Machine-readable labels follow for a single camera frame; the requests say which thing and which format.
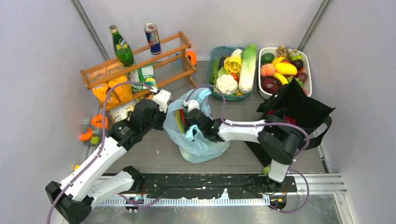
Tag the green avocado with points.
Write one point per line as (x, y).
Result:
(267, 58)

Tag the green grapes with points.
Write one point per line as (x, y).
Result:
(291, 78)

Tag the light blue plastic bag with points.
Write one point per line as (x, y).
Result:
(193, 146)

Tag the yellow lettuce head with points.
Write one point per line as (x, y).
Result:
(232, 64)

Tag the wooden shelf rack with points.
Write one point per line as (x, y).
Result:
(174, 52)

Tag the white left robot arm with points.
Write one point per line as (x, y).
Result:
(76, 195)

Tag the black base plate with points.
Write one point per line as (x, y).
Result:
(210, 186)

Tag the napa cabbage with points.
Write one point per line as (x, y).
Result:
(247, 71)

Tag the green white snack bag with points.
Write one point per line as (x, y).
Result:
(144, 75)

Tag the red chili pepper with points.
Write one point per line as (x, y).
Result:
(181, 111)

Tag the white cauliflower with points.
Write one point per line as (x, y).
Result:
(227, 85)

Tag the peach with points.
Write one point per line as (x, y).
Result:
(267, 70)

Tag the yellow banana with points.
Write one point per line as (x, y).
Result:
(282, 79)

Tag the green glass bottle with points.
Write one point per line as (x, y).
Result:
(121, 48)

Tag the teal vegetable basket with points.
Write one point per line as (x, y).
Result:
(215, 58)

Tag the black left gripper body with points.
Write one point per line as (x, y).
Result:
(158, 122)

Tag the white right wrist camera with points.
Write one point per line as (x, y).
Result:
(191, 105)

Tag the white fruit basket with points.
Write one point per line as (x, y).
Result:
(285, 55)

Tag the yellow mango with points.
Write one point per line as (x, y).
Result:
(286, 69)

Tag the white brown snack bag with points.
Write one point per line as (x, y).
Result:
(121, 112)

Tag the blue red drink can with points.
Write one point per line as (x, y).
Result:
(153, 39)

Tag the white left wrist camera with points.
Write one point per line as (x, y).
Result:
(162, 98)

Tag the black tote bag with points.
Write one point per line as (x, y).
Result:
(300, 110)

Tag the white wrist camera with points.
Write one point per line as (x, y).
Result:
(162, 98)
(191, 105)

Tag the orange toy arch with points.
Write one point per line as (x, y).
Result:
(98, 120)

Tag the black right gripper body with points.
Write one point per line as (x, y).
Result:
(189, 126)

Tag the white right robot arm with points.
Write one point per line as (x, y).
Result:
(278, 139)

